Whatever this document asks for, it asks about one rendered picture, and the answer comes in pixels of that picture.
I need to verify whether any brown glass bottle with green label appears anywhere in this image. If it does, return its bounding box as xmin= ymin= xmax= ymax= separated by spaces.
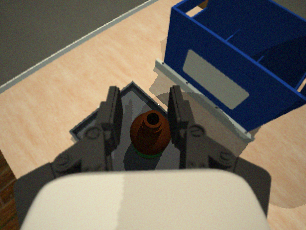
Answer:
xmin=130 ymin=110 xmax=171 ymax=159

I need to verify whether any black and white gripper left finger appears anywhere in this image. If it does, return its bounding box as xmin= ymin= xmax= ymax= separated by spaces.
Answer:
xmin=13 ymin=86 xmax=123 ymax=229

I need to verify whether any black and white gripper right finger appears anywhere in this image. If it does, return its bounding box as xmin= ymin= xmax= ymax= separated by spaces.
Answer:
xmin=167 ymin=85 xmax=271 ymax=219

